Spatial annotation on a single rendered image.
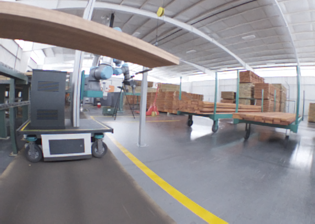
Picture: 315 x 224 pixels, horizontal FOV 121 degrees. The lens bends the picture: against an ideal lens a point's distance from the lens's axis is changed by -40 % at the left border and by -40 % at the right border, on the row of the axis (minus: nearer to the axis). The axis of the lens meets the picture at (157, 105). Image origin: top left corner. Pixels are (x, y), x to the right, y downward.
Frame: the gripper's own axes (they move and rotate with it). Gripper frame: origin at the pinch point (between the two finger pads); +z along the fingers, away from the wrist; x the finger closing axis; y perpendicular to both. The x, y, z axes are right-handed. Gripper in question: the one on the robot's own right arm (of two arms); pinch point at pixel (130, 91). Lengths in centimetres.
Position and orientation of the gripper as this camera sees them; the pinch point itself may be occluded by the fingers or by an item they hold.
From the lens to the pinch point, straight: 167.1
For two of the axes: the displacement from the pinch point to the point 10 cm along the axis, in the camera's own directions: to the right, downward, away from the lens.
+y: -7.0, 3.8, -6.1
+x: 7.0, 2.0, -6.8
